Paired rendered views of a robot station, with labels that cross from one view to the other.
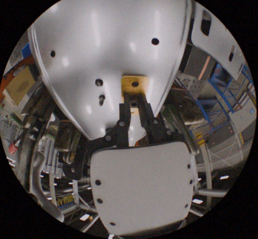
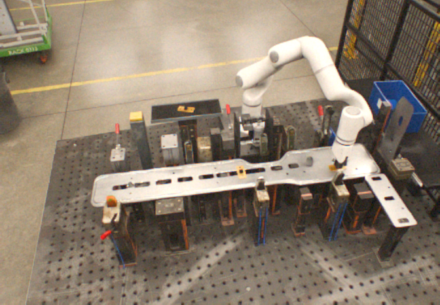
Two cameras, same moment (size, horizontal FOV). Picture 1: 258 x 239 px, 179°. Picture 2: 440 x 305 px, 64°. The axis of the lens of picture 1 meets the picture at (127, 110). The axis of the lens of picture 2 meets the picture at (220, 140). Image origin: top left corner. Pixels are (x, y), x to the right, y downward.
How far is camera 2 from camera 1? 178 cm
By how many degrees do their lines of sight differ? 74
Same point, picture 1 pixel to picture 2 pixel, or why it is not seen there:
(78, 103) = (328, 154)
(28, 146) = (326, 126)
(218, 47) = (376, 186)
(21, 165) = (328, 118)
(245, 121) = not seen: outside the picture
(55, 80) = not seen: hidden behind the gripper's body
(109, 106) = (329, 162)
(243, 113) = not seen: outside the picture
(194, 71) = (358, 188)
